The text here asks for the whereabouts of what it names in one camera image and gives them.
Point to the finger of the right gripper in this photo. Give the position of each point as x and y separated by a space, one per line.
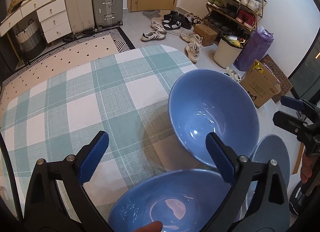
303 106
302 130

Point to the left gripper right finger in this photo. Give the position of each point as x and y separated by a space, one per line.
269 207

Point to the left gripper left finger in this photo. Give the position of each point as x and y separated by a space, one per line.
56 199

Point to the light blue bowl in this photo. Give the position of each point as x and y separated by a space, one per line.
273 147

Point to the dark blue bowl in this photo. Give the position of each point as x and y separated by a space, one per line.
203 101
182 200

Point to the right hand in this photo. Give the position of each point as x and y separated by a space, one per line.
306 169

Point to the left hand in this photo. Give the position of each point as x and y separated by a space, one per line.
152 227

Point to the cardboard box with cat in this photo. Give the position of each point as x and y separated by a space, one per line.
260 83

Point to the purple bag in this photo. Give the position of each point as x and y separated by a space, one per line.
255 48

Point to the white trash bin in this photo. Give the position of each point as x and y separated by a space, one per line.
227 51

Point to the small brown cardboard box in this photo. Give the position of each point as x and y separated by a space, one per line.
207 34

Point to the shoe rack with shoes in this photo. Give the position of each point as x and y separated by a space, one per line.
234 17

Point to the teal plaid tablecloth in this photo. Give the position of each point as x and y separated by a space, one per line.
125 95

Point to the woven laundry basket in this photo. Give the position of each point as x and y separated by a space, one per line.
30 39

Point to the white dresser desk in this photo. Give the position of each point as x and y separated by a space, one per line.
51 14

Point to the beige suitcase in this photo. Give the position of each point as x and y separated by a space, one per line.
80 14

